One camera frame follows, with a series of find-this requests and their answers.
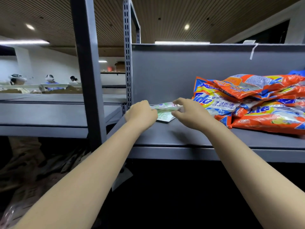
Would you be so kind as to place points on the brown cardboard box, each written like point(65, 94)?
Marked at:
point(119, 66)

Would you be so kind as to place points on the long ceiling light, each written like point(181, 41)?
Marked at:
point(23, 42)
point(182, 42)

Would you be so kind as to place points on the white paper label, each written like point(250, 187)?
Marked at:
point(122, 177)

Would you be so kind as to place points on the blue plastic bag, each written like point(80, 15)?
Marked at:
point(297, 72)

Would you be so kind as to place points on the white green plastic packet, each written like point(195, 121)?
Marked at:
point(165, 112)

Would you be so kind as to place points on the person's left forearm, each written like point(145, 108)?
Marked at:
point(83, 178)

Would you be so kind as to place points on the person's right forearm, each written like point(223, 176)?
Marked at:
point(252, 178)

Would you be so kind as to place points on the grey metal shelf rack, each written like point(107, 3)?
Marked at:
point(166, 73)
point(88, 76)

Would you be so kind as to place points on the person's right hand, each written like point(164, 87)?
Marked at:
point(195, 116)

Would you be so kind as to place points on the round ceiling light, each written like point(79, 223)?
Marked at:
point(30, 26)
point(186, 26)

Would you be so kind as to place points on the person's left fingers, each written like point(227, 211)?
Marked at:
point(143, 103)

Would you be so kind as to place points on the person's right thumb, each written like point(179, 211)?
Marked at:
point(178, 114)

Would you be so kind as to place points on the heap of brown packets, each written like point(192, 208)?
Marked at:
point(31, 169)

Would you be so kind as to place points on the person's left hand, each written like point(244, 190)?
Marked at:
point(140, 115)

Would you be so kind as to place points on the orange detergent powder bag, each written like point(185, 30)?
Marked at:
point(286, 92)
point(257, 84)
point(269, 119)
point(214, 102)

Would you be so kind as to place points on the long work table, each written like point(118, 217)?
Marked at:
point(35, 87)

